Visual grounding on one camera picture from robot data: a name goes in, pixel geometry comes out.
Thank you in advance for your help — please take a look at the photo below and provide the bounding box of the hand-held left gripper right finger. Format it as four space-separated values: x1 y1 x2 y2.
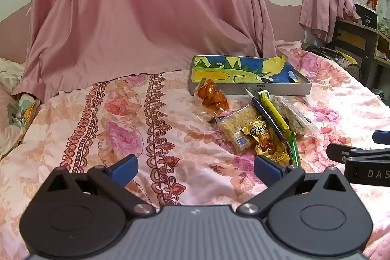
237 155 349 218

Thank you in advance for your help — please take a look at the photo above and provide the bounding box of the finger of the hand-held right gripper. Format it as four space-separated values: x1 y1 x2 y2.
372 130 390 145
327 143 390 164

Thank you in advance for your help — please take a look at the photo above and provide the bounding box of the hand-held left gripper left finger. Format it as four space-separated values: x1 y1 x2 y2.
45 154 156 218

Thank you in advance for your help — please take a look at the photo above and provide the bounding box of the gold snack packet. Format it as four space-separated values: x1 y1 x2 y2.
241 117 290 164

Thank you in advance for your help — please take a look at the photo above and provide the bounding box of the green pen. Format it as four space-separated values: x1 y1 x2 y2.
288 134 302 167

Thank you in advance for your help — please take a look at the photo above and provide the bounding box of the clear sesame bar packet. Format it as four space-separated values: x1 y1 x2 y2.
271 96 317 137

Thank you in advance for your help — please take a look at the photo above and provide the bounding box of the dark blue pen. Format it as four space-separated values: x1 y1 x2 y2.
245 87 290 148

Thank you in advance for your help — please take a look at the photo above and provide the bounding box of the clear crispy noodle snack packet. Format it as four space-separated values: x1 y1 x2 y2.
215 105 265 155

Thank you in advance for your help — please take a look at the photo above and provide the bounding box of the yellow-green snack bar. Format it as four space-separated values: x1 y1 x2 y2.
259 90 293 142

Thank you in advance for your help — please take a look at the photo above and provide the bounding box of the grey tray with dinosaur liner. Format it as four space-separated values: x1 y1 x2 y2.
188 55 312 96

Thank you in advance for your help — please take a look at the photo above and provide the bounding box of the orange snack packet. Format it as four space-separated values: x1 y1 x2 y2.
194 78 230 111

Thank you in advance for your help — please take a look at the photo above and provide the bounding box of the floral pink bedsheet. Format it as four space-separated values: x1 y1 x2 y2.
0 41 390 260

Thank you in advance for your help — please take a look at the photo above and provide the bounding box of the black mesh basket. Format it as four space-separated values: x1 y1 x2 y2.
335 56 363 82

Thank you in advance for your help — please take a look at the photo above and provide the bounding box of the black and wooden desk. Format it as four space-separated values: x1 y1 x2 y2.
331 18 390 90

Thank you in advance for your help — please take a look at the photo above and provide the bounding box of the cartoon printed cloth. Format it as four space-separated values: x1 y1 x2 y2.
6 92 41 129

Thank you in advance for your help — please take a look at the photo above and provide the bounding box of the black box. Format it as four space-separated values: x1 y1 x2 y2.
354 3 378 29

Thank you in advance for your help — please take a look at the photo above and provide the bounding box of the large pink curtain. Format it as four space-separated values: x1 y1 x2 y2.
12 0 278 104

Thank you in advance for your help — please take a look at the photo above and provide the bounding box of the pale floral pillow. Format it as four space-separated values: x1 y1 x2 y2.
0 58 26 96

